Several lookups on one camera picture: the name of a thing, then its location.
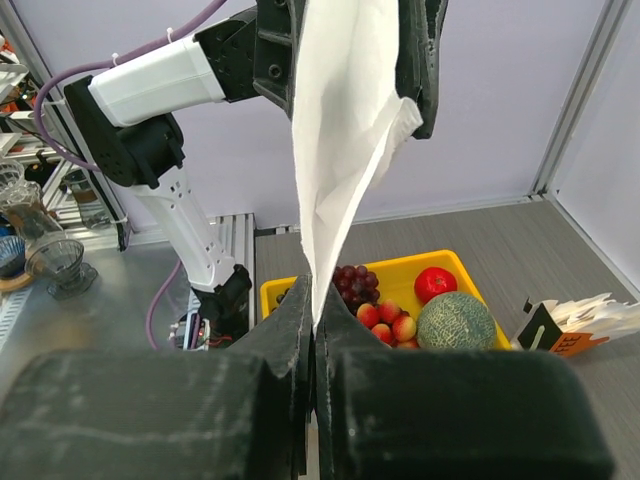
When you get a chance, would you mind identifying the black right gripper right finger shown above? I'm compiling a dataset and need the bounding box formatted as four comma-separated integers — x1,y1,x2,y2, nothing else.
315,290,615,479

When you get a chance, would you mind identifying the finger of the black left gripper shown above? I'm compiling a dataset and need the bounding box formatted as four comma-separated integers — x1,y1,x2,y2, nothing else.
396,0,448,140
253,0,305,118

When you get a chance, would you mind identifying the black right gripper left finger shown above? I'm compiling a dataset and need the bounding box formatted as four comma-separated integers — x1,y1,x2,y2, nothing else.
1,276,313,479

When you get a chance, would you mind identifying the dark filter holder box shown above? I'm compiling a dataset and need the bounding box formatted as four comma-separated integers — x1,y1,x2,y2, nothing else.
510,300,609,357

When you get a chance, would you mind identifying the clear glass dripper background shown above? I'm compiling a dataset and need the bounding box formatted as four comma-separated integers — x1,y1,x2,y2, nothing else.
25,239,98,301

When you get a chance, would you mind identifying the green netted melon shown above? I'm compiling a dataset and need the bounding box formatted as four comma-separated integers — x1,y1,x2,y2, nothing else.
417,292,497,350

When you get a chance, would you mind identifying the dark purple grape bunch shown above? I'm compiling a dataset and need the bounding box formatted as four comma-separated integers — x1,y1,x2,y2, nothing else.
277,264,381,314

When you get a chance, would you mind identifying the yellow plastic fruit tray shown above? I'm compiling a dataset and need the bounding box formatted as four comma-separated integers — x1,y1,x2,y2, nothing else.
260,249,511,350

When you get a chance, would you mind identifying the red apple back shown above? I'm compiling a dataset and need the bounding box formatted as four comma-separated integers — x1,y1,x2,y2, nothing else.
414,267,458,305

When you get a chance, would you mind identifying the glass carafe background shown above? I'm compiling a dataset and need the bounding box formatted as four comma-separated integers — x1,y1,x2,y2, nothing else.
1,160,66,251

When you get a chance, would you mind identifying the white perforated cable rail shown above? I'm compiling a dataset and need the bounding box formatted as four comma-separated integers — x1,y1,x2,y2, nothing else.
0,286,38,351

